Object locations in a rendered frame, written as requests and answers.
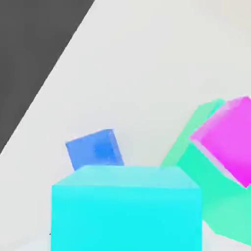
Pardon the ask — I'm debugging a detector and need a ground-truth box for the small cyan cube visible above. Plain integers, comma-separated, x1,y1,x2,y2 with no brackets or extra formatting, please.
50,165,203,251

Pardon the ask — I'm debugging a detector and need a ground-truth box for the small blue cube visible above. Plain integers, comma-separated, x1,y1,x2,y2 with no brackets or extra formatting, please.
65,128,125,172

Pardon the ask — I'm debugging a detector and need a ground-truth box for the small magenta cube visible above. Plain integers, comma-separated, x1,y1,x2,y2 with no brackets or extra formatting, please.
188,95,251,189

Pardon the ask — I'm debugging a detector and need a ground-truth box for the large green box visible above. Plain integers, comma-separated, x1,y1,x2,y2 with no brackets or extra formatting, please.
159,98,251,247

